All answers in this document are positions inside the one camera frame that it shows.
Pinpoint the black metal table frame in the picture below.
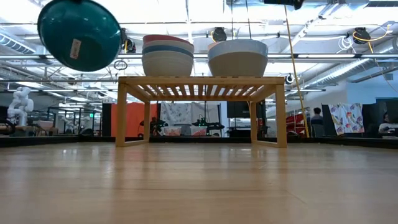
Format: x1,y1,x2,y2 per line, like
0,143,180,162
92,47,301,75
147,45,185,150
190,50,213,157
0,135,398,149

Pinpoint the black hanging cable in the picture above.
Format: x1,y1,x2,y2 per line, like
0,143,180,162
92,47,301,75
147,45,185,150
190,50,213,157
244,0,252,40

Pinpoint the black panel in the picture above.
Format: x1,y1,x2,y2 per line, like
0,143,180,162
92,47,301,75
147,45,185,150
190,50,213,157
101,103,112,137

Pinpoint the off-white bowl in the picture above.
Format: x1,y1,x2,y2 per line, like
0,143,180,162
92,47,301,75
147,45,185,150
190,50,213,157
142,50,194,77

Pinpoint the grey patterned cloth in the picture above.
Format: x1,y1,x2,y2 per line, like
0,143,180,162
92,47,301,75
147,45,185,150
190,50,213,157
160,101,222,127

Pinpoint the black partition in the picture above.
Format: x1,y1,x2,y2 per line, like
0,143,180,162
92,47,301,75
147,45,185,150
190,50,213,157
362,98,398,138

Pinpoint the pink bowl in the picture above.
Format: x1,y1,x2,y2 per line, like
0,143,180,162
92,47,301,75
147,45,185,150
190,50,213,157
142,34,192,44

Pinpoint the translucent light blue bowl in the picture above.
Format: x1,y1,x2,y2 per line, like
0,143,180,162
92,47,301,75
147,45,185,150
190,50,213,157
207,39,269,62

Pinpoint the yellow hanging cable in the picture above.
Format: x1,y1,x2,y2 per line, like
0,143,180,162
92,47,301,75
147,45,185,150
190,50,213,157
283,4,311,138

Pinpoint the clear plastic bin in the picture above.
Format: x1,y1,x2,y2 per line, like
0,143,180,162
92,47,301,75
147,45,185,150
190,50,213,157
190,126,208,137
164,126,182,137

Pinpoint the person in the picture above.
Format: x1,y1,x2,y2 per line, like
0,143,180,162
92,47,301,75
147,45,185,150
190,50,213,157
377,111,398,135
310,107,325,138

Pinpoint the teal bowl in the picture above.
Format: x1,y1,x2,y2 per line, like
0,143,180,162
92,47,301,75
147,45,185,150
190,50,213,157
37,0,122,73

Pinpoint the floral cloth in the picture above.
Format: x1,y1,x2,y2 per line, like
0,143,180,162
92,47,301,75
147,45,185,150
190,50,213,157
328,103,365,135

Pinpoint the orange partition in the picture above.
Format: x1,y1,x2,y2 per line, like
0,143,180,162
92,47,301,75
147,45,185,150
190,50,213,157
111,102,159,138

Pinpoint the black monitor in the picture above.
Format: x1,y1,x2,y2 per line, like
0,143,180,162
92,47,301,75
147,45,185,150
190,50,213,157
226,101,267,119

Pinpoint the grey bowl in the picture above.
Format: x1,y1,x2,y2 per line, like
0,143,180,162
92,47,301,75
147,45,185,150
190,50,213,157
207,57,269,78

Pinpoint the wooden slatted shelf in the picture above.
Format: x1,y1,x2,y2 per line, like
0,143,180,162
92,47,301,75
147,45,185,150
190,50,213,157
115,76,288,149

